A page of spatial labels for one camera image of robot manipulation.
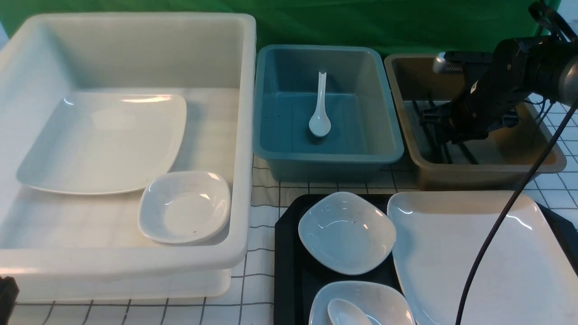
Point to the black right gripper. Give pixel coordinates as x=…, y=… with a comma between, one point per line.
x=477, y=110

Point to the large white rice plate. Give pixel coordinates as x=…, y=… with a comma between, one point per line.
x=524, y=278

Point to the white bowl tray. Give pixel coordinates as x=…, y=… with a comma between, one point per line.
x=347, y=234
x=382, y=304

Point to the white soup spoon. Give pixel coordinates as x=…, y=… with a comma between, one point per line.
x=343, y=312

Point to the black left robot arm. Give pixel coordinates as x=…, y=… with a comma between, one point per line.
x=8, y=296

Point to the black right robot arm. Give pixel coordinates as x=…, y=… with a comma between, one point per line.
x=545, y=65

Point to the white square plate in bin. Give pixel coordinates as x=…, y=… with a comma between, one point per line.
x=104, y=143

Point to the brown plastic bin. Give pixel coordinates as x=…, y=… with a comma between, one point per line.
x=504, y=157

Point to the black chopstick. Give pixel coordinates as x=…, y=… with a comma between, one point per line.
x=467, y=154
x=429, y=135

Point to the green backdrop cloth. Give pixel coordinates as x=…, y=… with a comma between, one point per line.
x=387, y=26

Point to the teal plastic bin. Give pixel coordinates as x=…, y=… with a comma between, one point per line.
x=365, y=133

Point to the white spoon in teal bin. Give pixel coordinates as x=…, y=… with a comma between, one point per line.
x=319, y=123

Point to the black serving tray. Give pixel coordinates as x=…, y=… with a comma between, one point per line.
x=299, y=277

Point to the white bowl in bin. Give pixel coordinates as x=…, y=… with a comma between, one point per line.
x=184, y=208

